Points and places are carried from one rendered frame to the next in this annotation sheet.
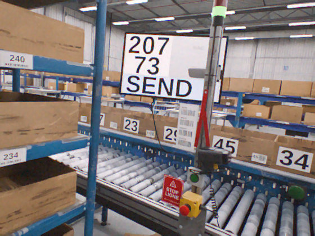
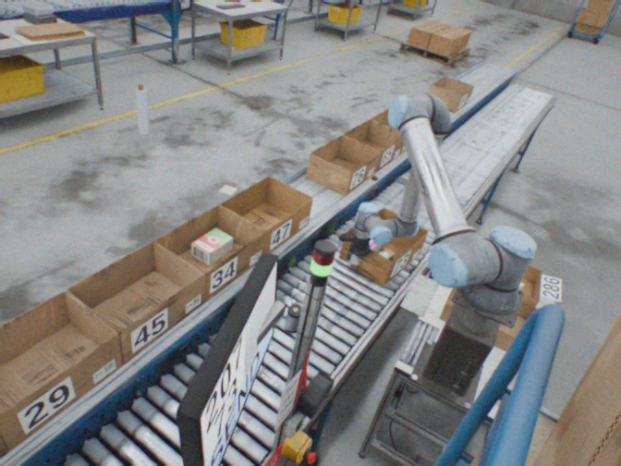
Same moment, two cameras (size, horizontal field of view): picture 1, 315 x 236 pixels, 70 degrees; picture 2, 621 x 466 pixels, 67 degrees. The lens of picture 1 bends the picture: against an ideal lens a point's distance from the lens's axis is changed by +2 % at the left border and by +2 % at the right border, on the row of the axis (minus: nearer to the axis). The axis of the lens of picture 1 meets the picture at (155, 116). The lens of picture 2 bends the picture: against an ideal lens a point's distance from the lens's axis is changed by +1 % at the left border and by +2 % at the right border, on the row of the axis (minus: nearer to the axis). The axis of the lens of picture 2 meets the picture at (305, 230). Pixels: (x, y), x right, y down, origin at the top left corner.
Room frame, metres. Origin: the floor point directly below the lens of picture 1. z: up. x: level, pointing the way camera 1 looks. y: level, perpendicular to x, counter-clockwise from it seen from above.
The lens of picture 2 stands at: (1.01, 0.62, 2.31)
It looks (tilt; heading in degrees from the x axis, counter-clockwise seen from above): 37 degrees down; 266
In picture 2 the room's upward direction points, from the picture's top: 11 degrees clockwise
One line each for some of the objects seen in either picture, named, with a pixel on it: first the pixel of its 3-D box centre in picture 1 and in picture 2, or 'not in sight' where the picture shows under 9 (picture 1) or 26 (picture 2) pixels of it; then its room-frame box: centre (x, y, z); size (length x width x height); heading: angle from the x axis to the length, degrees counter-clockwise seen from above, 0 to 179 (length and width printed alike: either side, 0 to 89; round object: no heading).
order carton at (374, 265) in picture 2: not in sight; (383, 244); (0.45, -1.35, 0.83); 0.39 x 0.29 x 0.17; 52
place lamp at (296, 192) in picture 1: (296, 193); not in sight; (1.14, -0.79, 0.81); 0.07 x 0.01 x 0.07; 58
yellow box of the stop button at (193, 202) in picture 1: (198, 208); (304, 438); (0.83, -0.21, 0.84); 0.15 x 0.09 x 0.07; 58
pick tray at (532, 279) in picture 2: not in sight; (499, 277); (-0.18, -1.25, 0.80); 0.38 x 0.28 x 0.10; 156
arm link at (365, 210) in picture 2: not in sight; (367, 216); (0.62, -1.18, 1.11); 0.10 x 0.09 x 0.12; 111
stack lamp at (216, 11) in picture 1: (219, 8); (322, 259); (0.90, -0.21, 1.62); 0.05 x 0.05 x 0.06
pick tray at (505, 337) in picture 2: not in sight; (487, 312); (-0.03, -0.97, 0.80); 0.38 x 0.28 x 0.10; 152
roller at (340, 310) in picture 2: not in sight; (324, 300); (0.75, -0.97, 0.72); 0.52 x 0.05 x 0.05; 148
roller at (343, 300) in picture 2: not in sight; (332, 293); (0.71, -1.03, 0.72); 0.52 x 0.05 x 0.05; 148
